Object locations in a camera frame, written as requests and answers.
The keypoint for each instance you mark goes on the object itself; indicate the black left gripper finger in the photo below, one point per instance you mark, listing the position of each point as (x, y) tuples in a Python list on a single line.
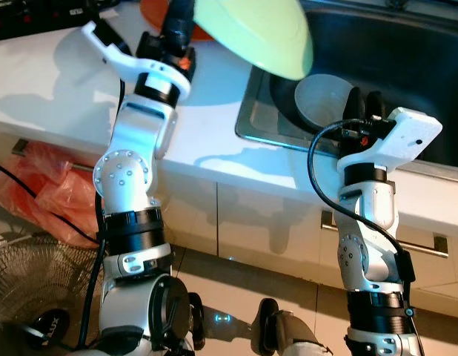
[(181, 21)]

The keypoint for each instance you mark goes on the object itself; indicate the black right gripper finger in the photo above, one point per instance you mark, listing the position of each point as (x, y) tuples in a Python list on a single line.
[(375, 105), (353, 105)]

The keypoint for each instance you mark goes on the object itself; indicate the white ceramic bowl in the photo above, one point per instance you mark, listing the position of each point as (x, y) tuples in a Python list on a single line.
[(318, 104)]

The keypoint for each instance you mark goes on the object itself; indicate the green plate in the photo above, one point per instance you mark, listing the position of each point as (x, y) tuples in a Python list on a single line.
[(251, 30)]

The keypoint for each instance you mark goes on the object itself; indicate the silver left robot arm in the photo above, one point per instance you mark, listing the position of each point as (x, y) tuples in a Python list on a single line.
[(125, 170)]

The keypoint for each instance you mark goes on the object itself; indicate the steel kitchen sink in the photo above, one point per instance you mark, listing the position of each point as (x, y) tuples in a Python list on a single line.
[(422, 59)]

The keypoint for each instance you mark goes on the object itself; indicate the white kitchen cabinet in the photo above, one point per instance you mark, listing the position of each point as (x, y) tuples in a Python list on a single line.
[(273, 222)]

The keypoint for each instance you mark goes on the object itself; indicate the black power strip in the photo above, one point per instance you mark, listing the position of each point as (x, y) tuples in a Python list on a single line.
[(36, 18)]

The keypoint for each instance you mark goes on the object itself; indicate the red plastic bag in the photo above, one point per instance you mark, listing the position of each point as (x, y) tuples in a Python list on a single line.
[(44, 193)]

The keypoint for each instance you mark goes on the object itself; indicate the grey robot right leg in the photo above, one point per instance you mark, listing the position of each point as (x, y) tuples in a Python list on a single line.
[(288, 330)]

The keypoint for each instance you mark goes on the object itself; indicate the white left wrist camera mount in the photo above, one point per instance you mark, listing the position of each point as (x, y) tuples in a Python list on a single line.
[(129, 65)]

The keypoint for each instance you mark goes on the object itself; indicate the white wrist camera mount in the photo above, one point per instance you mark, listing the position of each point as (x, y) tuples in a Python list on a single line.
[(129, 65), (407, 133)]

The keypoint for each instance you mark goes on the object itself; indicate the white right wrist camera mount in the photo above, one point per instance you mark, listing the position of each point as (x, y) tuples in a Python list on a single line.
[(407, 133)]

